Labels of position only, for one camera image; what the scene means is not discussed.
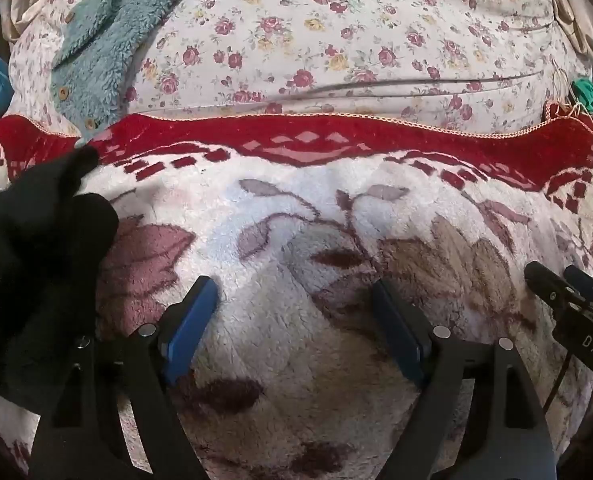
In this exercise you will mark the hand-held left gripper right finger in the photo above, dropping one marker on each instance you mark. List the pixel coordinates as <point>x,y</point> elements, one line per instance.
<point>399,330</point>

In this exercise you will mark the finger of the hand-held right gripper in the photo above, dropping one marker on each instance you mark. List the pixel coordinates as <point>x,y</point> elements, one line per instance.
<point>551,287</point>
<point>591,290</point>

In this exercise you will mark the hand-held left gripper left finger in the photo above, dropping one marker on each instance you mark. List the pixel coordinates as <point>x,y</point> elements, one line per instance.
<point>192,325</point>

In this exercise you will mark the black pants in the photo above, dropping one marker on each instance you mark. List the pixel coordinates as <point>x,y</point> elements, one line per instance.
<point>36,270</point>

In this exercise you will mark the red and white floral blanket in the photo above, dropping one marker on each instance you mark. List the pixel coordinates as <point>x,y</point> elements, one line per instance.
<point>286,220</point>

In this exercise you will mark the green cloth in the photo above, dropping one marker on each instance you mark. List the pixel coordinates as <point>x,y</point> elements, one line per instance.
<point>589,95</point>

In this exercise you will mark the beige cloth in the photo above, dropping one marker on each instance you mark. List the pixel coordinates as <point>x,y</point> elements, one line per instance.
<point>571,5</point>

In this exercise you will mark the floral rose print quilt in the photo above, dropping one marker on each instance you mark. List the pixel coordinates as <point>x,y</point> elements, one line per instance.
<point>351,35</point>

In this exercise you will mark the teal fleece jacket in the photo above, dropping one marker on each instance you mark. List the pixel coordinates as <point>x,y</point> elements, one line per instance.
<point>111,35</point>

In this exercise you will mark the beige curtain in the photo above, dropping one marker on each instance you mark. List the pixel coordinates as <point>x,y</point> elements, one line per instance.
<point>19,5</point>

